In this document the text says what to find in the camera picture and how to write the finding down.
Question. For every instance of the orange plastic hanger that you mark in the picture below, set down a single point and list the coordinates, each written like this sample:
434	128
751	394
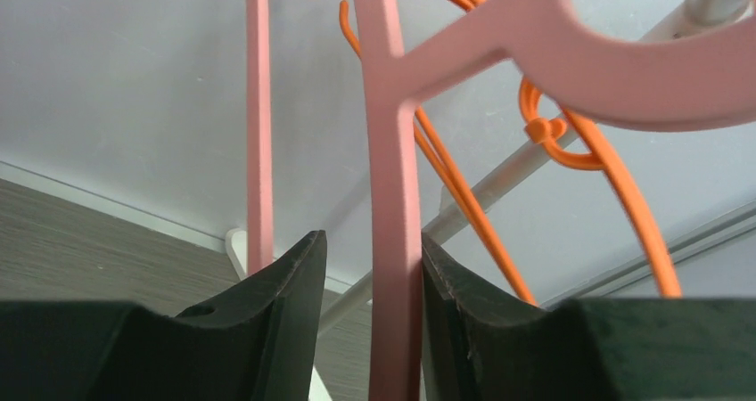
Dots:
434	150
577	143

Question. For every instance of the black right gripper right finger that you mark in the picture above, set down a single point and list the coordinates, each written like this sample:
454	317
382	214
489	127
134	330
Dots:
485	344

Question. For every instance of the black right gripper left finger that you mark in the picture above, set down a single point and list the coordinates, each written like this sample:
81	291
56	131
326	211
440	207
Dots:
253	341

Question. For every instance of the white metal clothes rack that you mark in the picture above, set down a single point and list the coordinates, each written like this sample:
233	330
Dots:
511	172

